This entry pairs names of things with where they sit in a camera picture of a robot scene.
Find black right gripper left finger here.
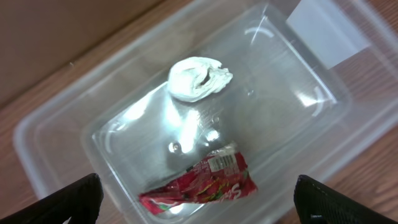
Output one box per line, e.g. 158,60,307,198
1,173,104,224

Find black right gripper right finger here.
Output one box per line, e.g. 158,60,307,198
294,175,397,224

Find red snack wrapper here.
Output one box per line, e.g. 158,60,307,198
139,143,257,215

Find white tissue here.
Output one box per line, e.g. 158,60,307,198
167,57,233,103

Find clear plastic storage bin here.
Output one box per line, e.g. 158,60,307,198
14,1,397,223

